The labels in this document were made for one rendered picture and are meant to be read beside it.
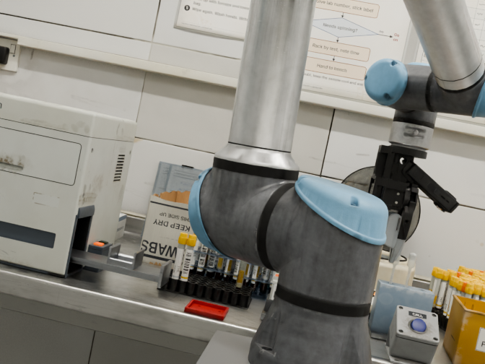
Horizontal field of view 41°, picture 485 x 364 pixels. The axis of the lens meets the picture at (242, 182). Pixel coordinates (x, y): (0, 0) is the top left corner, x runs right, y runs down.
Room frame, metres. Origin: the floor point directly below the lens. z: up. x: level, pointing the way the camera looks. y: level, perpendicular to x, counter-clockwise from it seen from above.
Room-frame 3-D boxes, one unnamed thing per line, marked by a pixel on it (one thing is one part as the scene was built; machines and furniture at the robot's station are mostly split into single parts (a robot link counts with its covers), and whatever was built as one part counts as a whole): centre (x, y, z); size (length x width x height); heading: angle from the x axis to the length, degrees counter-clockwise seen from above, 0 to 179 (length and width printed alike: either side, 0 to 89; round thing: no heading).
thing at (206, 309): (1.13, 0.02, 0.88); 0.07 x 0.07 x 0.01; 84
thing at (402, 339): (1.11, -0.33, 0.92); 0.13 x 0.07 x 0.08; 174
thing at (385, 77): (1.12, -0.24, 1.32); 0.11 x 0.11 x 0.08; 51
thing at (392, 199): (1.21, -0.28, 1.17); 0.09 x 0.08 x 0.12; 86
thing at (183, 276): (1.25, 0.03, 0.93); 0.17 x 0.09 x 0.11; 85
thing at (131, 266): (1.19, 0.20, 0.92); 0.21 x 0.07 x 0.05; 84
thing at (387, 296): (1.21, -0.34, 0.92); 0.10 x 0.07 x 0.10; 86
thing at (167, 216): (1.56, 0.06, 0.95); 0.29 x 0.25 x 0.15; 174
